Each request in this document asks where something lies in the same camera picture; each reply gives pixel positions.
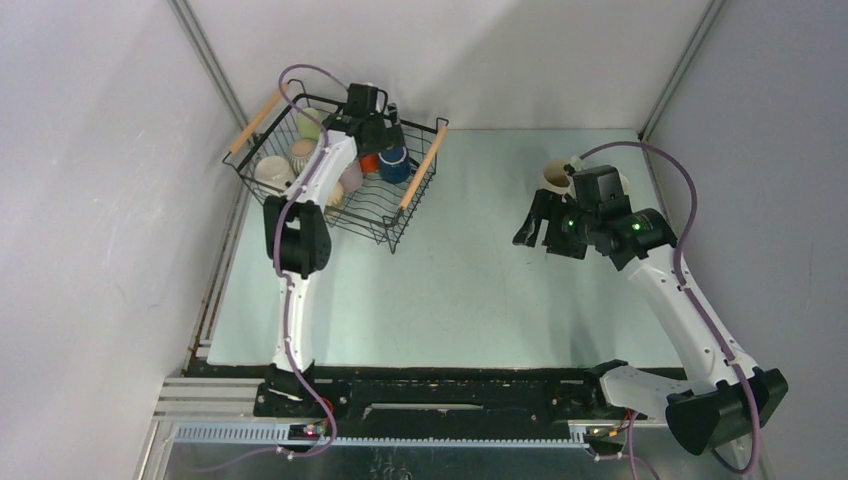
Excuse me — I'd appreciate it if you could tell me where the right wooden rack handle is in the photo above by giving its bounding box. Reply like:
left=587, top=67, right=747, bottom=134
left=399, top=125, right=449, bottom=210

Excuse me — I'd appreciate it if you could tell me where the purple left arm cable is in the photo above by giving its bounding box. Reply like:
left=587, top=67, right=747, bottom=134
left=178, top=64, right=349, bottom=474

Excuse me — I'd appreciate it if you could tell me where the cream speckled mug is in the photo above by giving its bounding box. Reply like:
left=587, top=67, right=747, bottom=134
left=326, top=182, right=345, bottom=209

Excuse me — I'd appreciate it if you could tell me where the lilac mug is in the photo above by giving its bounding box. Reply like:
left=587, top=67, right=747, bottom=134
left=339, top=160, right=364, bottom=194

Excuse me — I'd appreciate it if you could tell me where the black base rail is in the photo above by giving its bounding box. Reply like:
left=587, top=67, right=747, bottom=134
left=253, top=366, right=626, bottom=439

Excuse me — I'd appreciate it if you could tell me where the orange cup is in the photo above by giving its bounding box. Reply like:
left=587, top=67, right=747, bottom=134
left=359, top=154, right=379, bottom=175

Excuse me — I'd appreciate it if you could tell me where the white ribbed mug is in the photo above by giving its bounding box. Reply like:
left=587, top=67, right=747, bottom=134
left=254, top=155, right=296, bottom=196

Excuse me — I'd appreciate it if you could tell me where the dark blue mug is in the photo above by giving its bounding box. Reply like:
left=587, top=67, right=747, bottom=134
left=377, top=146, right=411, bottom=184

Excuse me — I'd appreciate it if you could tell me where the grey cable duct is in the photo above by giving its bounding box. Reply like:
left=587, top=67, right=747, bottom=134
left=172, top=422, right=588, bottom=448

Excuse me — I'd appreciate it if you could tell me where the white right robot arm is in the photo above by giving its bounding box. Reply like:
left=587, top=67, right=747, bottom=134
left=513, top=158, right=789, bottom=455

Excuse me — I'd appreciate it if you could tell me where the grey striped mug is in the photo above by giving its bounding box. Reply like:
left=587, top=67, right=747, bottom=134
left=287, top=138, right=317, bottom=176

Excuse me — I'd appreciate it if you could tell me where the light green cup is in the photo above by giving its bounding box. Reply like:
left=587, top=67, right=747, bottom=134
left=295, top=107, right=325, bottom=141

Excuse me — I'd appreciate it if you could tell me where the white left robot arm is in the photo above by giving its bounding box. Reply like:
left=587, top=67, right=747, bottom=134
left=263, top=83, right=405, bottom=373

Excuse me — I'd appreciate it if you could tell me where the wooden rack handle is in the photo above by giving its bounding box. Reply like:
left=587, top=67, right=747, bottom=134
left=227, top=83, right=289, bottom=155
left=399, top=125, right=449, bottom=210

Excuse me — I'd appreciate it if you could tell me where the black wire dish rack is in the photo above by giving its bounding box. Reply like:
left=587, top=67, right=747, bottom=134
left=223, top=106, right=449, bottom=252

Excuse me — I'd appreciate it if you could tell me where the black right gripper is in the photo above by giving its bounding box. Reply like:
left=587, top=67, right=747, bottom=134
left=512, top=189, right=598, bottom=261

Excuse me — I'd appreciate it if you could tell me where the floral painted ceramic mug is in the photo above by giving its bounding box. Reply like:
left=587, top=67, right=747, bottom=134
left=541, top=158, right=575, bottom=197

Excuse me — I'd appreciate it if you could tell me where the left wooden rack handle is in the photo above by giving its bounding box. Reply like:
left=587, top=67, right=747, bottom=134
left=227, top=83, right=289, bottom=155

